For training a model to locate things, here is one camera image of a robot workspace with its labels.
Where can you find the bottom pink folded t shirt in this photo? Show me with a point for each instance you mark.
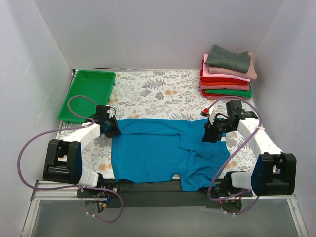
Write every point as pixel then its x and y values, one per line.
pixel 215 97

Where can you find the aluminium frame rail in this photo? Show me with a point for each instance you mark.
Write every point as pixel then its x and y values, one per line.
pixel 157 210

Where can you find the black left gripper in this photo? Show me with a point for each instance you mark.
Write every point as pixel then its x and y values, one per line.
pixel 114 128

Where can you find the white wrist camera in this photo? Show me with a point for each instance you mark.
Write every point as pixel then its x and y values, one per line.
pixel 110 111
pixel 209 112

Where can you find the orange folded t shirt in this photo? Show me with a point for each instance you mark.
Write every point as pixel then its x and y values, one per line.
pixel 220 84

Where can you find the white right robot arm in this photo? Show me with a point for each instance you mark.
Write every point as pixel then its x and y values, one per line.
pixel 274 172

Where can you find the green folded t shirt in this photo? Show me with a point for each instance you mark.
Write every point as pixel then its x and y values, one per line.
pixel 224 92

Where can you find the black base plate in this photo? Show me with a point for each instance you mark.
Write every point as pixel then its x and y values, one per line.
pixel 157 194

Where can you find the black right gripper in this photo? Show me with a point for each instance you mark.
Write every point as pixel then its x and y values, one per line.
pixel 212 132

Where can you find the red folded t shirt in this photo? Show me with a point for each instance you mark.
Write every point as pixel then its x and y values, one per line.
pixel 221 80

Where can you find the grey folded t shirt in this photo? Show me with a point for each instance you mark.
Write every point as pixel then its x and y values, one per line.
pixel 219 57

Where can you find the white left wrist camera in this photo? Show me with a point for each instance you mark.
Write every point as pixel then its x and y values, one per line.
pixel 110 111

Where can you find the light pink folded t shirt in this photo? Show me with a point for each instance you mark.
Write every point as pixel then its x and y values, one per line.
pixel 206 74

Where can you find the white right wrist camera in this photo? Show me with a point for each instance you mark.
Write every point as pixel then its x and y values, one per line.
pixel 209 112

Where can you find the blue t shirt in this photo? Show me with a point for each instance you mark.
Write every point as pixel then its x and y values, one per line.
pixel 154 150

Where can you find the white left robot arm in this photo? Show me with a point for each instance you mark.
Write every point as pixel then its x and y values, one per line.
pixel 63 162

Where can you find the green plastic tray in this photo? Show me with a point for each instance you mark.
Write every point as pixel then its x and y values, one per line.
pixel 96 86

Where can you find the floral table mat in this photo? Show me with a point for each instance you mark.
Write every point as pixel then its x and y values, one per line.
pixel 172 95

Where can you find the salmon folded t shirt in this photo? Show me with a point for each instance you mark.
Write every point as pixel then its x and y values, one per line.
pixel 245 87

